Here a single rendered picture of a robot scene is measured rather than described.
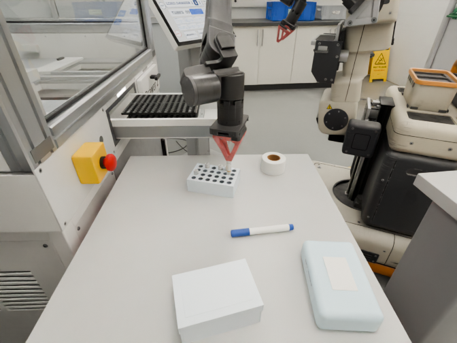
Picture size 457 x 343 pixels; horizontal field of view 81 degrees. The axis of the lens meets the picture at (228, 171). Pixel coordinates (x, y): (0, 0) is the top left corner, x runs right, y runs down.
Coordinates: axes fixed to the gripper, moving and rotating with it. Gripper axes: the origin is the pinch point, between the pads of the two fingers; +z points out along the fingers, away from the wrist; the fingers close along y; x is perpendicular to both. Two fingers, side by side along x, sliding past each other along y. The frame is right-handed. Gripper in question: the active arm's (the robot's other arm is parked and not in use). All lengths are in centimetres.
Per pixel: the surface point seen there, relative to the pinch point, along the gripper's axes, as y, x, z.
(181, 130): -12.0, -18.0, 0.6
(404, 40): -448, 149, 18
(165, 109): -17.0, -25.4, -3.4
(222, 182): 0.4, -1.6, 7.5
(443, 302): -6, 63, 41
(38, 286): 29, -40, 27
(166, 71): -173, -108, 24
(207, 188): 2.5, -5.2, 8.7
